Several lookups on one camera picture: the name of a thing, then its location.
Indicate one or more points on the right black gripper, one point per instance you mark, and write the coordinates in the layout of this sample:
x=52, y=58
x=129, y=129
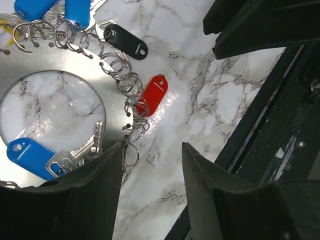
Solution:
x=245, y=26

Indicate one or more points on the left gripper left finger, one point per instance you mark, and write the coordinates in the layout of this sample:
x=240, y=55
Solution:
x=81, y=205

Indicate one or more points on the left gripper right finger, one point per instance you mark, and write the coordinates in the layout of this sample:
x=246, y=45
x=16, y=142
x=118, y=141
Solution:
x=222, y=206

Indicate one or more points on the yellow key tag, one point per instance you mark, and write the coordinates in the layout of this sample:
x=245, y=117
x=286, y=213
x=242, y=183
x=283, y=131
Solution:
x=6, y=34

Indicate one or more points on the red key tag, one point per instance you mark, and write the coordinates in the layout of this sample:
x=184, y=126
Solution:
x=152, y=96

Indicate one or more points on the blue key tag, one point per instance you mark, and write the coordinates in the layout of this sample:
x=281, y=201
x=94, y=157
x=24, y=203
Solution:
x=31, y=156
x=31, y=10
x=78, y=12

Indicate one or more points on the metal disc with keyrings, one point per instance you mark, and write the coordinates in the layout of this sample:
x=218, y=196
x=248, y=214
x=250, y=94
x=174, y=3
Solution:
x=65, y=88

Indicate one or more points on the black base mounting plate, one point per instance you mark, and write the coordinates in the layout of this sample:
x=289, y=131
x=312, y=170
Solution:
x=278, y=138

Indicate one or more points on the black key tag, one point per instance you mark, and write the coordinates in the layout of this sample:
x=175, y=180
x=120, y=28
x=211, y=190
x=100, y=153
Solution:
x=125, y=41

